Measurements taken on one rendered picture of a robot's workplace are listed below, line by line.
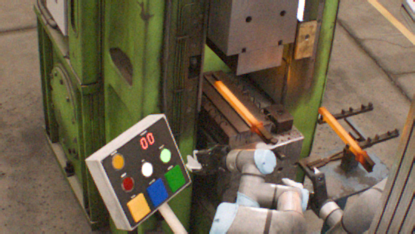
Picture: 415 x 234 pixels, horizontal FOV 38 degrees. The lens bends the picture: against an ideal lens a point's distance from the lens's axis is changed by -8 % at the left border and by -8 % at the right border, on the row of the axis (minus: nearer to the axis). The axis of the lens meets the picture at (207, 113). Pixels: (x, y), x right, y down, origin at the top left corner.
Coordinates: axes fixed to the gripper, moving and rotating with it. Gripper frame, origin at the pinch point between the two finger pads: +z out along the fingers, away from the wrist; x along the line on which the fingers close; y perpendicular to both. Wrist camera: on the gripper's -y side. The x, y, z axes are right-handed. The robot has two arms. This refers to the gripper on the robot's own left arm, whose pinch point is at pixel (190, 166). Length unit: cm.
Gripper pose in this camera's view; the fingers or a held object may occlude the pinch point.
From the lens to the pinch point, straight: 221.9
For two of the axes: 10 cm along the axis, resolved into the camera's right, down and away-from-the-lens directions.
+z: -7.3, 0.5, 6.8
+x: -6.0, 4.5, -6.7
